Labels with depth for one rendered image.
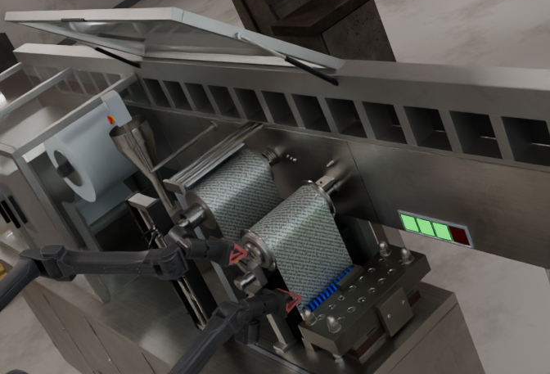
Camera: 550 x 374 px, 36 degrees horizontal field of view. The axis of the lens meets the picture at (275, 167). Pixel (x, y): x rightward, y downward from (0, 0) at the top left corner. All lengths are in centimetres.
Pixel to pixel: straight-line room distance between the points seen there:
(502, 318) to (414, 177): 167
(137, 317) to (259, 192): 78
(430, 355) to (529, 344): 117
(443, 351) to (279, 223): 62
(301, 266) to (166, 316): 75
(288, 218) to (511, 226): 66
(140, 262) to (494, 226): 94
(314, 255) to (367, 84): 59
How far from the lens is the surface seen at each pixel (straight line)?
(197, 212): 261
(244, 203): 265
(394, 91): 216
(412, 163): 227
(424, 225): 240
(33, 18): 278
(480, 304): 399
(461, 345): 270
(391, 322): 251
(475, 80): 198
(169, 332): 302
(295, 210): 249
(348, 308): 249
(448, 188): 224
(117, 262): 240
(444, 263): 430
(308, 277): 255
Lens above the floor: 248
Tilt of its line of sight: 25 degrees down
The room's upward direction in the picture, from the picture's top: 25 degrees counter-clockwise
